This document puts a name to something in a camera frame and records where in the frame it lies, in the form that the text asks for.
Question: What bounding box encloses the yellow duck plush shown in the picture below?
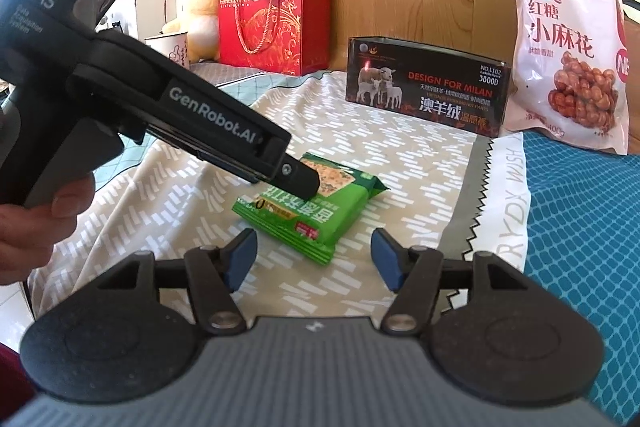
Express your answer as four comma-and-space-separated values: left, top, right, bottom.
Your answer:
161, 0, 222, 64

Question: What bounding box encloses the person's left hand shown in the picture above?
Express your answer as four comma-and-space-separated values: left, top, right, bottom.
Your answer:
0, 174, 97, 286

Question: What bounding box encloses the pink snack bag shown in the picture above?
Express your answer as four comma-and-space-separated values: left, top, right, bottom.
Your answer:
501, 0, 631, 156

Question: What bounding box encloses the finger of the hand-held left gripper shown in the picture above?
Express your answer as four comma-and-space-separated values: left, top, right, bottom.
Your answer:
257, 157, 321, 199

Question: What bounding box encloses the patterned bedsheet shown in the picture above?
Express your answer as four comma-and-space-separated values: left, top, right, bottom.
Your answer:
20, 61, 532, 324

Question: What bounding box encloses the blue quilted cloth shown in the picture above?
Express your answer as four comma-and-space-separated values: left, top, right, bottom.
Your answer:
519, 132, 640, 424

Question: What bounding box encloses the red gift box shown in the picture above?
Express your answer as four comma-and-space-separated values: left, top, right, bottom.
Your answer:
217, 0, 332, 76

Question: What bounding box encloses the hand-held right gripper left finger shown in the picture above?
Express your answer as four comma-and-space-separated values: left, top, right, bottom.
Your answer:
107, 228, 258, 333

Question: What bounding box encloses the green cracker packet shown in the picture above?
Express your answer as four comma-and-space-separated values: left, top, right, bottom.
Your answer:
231, 152, 391, 266

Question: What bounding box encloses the white enamel mug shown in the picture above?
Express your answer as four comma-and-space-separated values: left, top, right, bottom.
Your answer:
144, 32, 189, 68

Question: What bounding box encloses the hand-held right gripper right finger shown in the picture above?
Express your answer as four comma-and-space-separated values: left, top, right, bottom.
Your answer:
370, 227, 528, 333

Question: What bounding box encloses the black printed box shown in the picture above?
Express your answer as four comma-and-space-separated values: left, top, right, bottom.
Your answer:
345, 36, 512, 139

